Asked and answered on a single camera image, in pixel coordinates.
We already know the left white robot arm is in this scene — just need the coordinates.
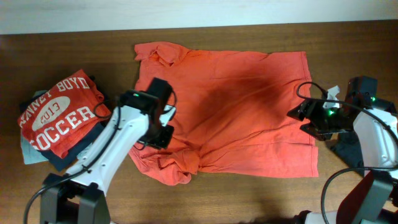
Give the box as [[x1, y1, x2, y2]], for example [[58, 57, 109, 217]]
[[40, 87, 176, 223]]

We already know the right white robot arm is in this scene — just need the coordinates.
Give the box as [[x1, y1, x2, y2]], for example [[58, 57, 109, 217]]
[[287, 96, 397, 223]]

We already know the folded navy shirt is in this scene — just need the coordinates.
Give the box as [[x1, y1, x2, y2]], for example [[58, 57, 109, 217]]
[[37, 94, 110, 171]]

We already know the orange t-shirt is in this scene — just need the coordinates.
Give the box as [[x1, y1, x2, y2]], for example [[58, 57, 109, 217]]
[[129, 42, 318, 185]]

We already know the crumpled dark green shirt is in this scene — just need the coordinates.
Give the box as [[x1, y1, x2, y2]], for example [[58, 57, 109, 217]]
[[326, 132, 364, 168]]

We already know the folded red soccer shirt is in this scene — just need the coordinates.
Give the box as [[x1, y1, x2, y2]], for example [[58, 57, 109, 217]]
[[17, 70, 111, 158]]

